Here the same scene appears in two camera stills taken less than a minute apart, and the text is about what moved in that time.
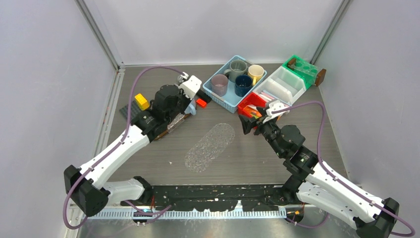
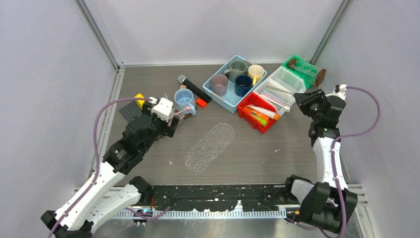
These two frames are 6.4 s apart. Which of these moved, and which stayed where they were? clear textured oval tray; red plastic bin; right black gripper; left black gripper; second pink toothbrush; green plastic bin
Moved: left black gripper; right black gripper
Stayed: red plastic bin; second pink toothbrush; clear textured oval tray; green plastic bin
